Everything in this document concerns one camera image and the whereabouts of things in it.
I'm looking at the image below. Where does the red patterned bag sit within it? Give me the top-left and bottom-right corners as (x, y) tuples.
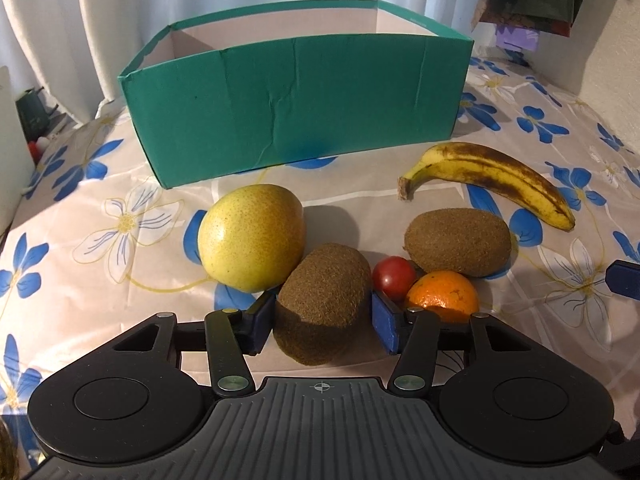
(477, 0), (573, 38)

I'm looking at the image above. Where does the white router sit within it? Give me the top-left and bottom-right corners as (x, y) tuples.
(0, 65), (26, 241)

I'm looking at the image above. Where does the orange tangerine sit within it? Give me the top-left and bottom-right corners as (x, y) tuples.
(404, 270), (481, 324)

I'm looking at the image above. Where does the yellow pear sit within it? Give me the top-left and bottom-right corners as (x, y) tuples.
(197, 184), (307, 293)

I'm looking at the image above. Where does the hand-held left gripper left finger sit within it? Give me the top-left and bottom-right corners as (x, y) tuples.
(112, 290), (278, 397)

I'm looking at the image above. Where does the red and white figurine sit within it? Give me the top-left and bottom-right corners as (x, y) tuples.
(27, 135), (51, 166)

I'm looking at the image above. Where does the spotted yellow banana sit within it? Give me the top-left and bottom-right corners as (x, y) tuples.
(397, 142), (577, 232)

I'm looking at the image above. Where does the purple box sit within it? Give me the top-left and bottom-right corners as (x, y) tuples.
(495, 22), (541, 53)

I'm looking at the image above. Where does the teal cardboard box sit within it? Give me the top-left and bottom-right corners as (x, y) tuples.
(117, 0), (473, 190)

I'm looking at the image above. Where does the brown kiwi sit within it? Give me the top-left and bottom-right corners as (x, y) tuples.
(272, 243), (372, 366)
(404, 208), (513, 279)

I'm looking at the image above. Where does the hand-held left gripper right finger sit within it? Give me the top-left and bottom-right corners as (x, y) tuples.
(371, 291), (533, 397)

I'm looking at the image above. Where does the dark green kettle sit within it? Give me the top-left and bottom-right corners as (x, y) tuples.
(15, 87), (51, 133)

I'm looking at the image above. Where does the red cherry tomato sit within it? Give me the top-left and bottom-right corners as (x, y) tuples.
(372, 256), (417, 302)

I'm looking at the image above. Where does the blue floral tablecloth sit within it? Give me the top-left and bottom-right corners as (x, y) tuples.
(0, 52), (640, 480)

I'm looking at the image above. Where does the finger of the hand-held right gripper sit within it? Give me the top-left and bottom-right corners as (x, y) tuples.
(604, 259), (640, 302)

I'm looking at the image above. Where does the white curtain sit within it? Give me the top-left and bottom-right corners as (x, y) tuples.
(0, 0), (481, 126)

